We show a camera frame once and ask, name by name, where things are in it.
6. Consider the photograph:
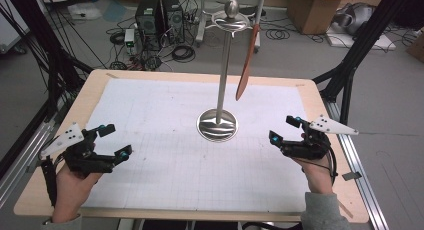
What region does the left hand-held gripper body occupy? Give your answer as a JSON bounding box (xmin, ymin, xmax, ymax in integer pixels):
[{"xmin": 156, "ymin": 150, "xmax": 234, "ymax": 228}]
[{"xmin": 39, "ymin": 122, "xmax": 118, "ymax": 180}]

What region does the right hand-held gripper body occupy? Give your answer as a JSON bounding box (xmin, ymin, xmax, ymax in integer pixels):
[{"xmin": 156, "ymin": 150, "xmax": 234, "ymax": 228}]
[{"xmin": 279, "ymin": 114, "xmax": 360, "ymax": 162}]

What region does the wooden spatula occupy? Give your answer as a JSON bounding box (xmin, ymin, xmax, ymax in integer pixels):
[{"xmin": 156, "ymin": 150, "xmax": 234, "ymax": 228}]
[{"xmin": 235, "ymin": 23, "xmax": 261, "ymax": 102}]

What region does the metal utensil stand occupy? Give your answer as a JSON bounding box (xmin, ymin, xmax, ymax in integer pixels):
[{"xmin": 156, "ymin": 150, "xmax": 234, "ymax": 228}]
[{"xmin": 195, "ymin": 0, "xmax": 253, "ymax": 143}]

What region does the person's right hand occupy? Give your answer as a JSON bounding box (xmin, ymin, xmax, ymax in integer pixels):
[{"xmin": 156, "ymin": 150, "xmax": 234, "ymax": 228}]
[{"xmin": 293, "ymin": 156, "xmax": 335, "ymax": 195}]

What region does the person's left hand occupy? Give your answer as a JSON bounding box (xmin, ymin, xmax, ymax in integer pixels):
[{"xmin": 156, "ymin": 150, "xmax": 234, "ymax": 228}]
[{"xmin": 51, "ymin": 163, "xmax": 103, "ymax": 224}]

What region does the white grid mat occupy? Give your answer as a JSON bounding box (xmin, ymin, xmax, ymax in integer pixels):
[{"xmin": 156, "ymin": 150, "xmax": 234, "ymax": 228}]
[{"xmin": 81, "ymin": 78, "xmax": 311, "ymax": 213}]

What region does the grey tape tab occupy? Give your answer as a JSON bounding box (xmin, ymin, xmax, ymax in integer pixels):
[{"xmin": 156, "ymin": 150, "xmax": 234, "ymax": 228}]
[{"xmin": 342, "ymin": 171, "xmax": 363, "ymax": 182}]

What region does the small white power unit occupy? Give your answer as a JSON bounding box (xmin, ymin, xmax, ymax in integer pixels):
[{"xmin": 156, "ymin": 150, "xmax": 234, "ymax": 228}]
[{"xmin": 124, "ymin": 28, "xmax": 137, "ymax": 48}]

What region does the white flat board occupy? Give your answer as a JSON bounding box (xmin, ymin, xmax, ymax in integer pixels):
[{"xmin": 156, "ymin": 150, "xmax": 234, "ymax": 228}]
[{"xmin": 324, "ymin": 29, "xmax": 398, "ymax": 52}]

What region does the large open cardboard box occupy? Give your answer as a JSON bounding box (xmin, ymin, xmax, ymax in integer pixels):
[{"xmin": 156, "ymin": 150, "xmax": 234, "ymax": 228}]
[{"xmin": 287, "ymin": 0, "xmax": 351, "ymax": 35}]

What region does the black computer tower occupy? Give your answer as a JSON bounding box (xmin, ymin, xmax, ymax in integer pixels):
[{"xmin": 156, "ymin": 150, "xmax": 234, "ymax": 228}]
[
  {"xmin": 161, "ymin": 0, "xmax": 185, "ymax": 45},
  {"xmin": 134, "ymin": 0, "xmax": 163, "ymax": 52}
]

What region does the grey rounded device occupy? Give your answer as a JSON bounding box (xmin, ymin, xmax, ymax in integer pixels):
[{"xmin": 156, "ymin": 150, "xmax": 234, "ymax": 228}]
[{"xmin": 333, "ymin": 2, "xmax": 375, "ymax": 36}]

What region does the small cardboard box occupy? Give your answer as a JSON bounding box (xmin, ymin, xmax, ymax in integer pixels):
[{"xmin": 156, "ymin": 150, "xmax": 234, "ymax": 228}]
[{"xmin": 405, "ymin": 31, "xmax": 424, "ymax": 63}]

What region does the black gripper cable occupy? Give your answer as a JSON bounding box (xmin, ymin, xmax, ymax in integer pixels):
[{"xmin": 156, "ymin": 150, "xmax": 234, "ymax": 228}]
[{"xmin": 301, "ymin": 145, "xmax": 339, "ymax": 186}]

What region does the black strap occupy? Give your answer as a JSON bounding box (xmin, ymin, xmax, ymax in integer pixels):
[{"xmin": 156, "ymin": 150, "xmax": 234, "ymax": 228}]
[{"xmin": 40, "ymin": 155, "xmax": 58, "ymax": 208}]

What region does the aluminium rail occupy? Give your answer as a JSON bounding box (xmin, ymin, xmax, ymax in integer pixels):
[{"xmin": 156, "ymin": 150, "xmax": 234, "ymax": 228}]
[
  {"xmin": 324, "ymin": 99, "xmax": 389, "ymax": 230},
  {"xmin": 0, "ymin": 119, "xmax": 56, "ymax": 208}
]

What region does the black frame post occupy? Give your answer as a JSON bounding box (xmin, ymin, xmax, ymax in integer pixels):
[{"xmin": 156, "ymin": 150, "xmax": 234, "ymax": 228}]
[{"xmin": 313, "ymin": 0, "xmax": 414, "ymax": 124}]

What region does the black frame with cables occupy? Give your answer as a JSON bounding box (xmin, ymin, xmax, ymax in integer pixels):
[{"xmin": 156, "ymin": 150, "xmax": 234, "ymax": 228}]
[{"xmin": 0, "ymin": 0, "xmax": 95, "ymax": 124}]

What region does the thick coiled black cable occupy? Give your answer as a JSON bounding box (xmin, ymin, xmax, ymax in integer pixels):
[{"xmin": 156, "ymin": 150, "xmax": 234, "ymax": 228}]
[{"xmin": 171, "ymin": 44, "xmax": 197, "ymax": 63}]

